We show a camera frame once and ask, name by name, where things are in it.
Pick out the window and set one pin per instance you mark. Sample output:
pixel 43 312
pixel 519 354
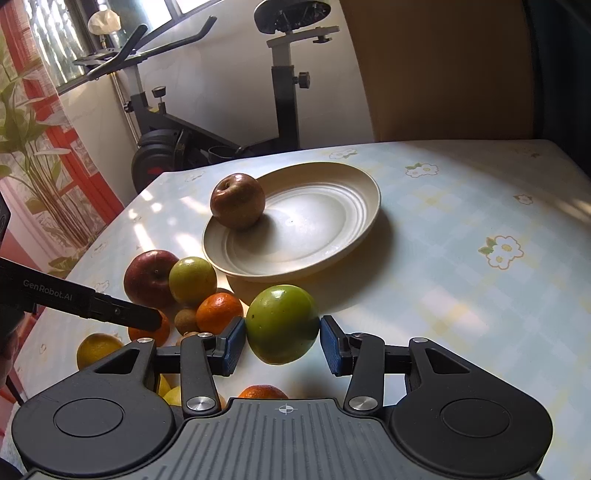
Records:
pixel 69 41

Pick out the yellow-green orange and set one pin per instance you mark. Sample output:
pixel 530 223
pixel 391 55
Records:
pixel 191 279

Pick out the black exercise bike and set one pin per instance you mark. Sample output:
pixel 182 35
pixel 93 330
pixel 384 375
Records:
pixel 161 143

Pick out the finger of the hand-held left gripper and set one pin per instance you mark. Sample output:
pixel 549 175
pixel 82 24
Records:
pixel 129 316

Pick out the cream round plate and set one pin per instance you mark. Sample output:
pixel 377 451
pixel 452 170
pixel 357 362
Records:
pixel 314 230

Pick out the brown kiwi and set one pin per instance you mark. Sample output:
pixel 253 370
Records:
pixel 186 321

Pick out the wooden chair back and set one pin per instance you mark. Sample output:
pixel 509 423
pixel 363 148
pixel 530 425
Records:
pixel 438 69

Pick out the orange mandarin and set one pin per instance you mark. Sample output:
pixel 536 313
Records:
pixel 159 336
pixel 263 392
pixel 219 314

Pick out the dark red apple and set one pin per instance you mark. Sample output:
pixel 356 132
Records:
pixel 147 277

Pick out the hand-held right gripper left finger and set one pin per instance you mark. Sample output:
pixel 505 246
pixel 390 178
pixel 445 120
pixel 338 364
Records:
pixel 235 344

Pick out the brownish red apple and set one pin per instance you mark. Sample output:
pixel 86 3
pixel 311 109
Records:
pixel 238 201

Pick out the yellow citrus fruit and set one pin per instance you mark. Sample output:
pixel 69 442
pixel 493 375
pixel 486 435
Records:
pixel 173 397
pixel 97 350

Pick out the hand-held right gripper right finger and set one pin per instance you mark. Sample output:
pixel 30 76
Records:
pixel 330 346

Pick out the white object on windowsill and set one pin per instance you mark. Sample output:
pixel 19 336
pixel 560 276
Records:
pixel 104 22

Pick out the green orange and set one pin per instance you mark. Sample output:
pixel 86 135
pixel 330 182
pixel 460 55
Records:
pixel 281 323

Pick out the dark furniture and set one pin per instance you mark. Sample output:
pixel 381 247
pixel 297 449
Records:
pixel 568 83

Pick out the plant print curtain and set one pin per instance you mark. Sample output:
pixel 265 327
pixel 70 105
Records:
pixel 37 161

